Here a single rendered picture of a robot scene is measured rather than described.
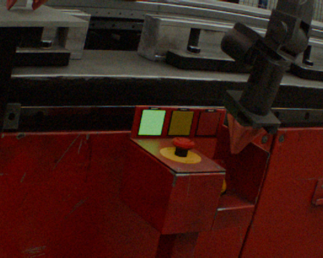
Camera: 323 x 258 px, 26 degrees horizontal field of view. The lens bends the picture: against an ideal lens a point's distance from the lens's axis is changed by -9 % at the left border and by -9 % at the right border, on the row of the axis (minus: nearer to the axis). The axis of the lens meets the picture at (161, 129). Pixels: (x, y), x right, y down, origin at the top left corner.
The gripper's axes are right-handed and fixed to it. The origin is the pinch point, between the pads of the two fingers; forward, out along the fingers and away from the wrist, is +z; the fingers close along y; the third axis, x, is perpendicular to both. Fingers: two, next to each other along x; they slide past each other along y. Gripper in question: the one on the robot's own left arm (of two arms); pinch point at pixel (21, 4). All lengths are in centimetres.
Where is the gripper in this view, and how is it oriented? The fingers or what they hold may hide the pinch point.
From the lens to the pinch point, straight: 121.2
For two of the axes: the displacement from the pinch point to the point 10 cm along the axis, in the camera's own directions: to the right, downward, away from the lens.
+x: 3.9, 7.8, -4.9
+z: -4.8, 6.3, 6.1
